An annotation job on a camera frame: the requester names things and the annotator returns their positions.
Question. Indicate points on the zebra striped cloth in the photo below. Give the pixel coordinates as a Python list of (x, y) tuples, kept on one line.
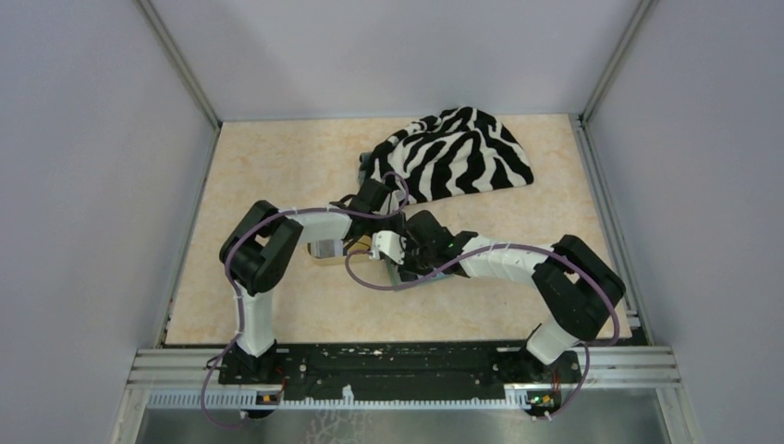
[(458, 152)]

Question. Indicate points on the silver card stack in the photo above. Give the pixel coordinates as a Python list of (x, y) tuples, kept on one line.
[(326, 249)]

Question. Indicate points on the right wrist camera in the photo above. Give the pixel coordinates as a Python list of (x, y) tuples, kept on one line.
[(387, 244)]

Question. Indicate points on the beige oval card tray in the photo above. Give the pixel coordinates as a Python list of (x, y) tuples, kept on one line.
[(355, 249)]

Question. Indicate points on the aluminium frame rail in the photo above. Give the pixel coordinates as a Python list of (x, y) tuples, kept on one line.
[(612, 368)]

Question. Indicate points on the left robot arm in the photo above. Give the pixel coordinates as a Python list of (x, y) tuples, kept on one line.
[(256, 254)]

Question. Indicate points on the light blue card holder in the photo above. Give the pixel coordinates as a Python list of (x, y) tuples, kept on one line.
[(400, 275)]

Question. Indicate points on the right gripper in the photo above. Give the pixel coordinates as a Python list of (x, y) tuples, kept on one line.
[(407, 267)]

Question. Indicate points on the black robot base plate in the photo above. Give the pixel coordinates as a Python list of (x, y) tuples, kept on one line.
[(405, 371)]

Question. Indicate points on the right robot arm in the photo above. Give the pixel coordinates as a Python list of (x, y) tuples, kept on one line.
[(579, 289)]

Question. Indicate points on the white slotted cable duct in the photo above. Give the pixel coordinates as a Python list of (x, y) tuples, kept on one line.
[(247, 399)]

